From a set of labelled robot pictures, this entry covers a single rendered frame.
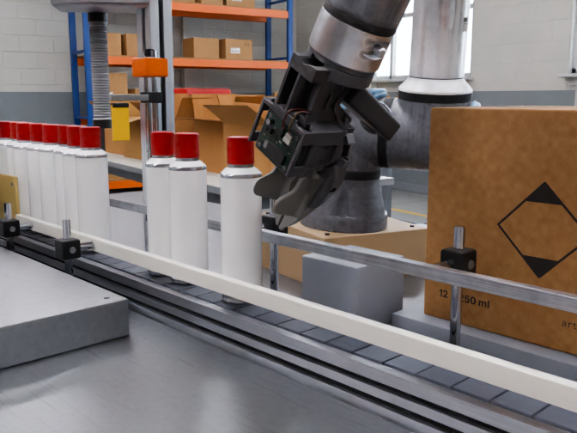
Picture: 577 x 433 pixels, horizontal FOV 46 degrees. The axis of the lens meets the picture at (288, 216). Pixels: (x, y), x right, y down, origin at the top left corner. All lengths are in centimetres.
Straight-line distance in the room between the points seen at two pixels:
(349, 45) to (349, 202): 50
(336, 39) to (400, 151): 47
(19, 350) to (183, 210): 27
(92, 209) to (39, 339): 35
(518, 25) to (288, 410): 684
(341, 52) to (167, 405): 38
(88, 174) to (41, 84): 773
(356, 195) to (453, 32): 29
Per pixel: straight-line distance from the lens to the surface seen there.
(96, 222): 116
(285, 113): 68
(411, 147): 109
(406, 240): 118
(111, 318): 89
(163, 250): 99
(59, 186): 125
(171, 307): 92
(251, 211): 83
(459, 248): 76
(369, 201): 113
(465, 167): 86
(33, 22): 889
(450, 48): 108
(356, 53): 66
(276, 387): 74
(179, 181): 92
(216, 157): 323
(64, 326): 87
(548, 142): 80
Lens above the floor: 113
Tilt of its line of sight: 10 degrees down
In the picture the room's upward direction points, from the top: straight up
